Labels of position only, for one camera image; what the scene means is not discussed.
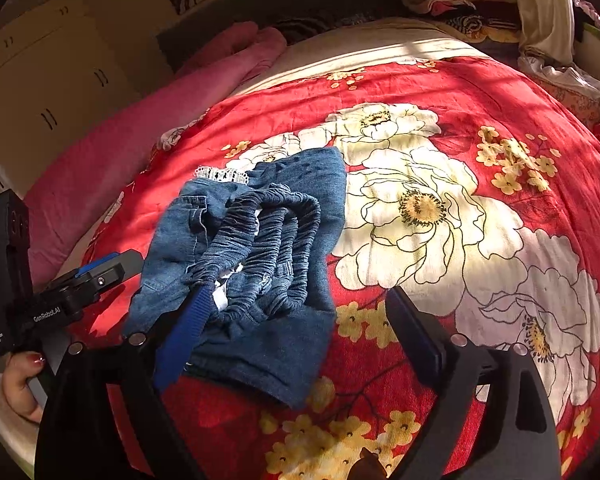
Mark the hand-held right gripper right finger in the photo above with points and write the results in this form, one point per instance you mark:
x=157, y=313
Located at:
x=420, y=340

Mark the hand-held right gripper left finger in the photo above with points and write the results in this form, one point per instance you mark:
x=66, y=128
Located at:
x=190, y=335

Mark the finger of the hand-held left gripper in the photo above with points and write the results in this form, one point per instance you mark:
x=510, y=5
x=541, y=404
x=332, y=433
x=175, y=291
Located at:
x=115, y=270

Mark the blue denim pants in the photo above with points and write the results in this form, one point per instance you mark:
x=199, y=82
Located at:
x=290, y=345

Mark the person's left hand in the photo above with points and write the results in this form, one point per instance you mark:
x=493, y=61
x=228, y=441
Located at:
x=22, y=385

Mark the red floral blanket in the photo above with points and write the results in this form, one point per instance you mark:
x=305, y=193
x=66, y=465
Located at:
x=480, y=260

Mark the pink quilt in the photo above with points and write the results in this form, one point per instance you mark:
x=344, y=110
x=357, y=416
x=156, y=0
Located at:
x=130, y=125

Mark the beige wardrobe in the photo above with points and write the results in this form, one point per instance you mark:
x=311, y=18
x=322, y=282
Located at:
x=55, y=85

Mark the dark headboard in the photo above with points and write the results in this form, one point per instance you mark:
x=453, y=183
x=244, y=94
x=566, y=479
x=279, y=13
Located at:
x=220, y=30

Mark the striped dark cloth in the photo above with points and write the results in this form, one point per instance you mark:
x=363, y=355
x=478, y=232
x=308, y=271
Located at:
x=302, y=27

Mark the beige bed sheet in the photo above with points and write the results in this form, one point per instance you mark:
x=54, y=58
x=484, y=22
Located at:
x=355, y=40

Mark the cream curtain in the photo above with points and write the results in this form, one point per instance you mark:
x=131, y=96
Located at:
x=545, y=15

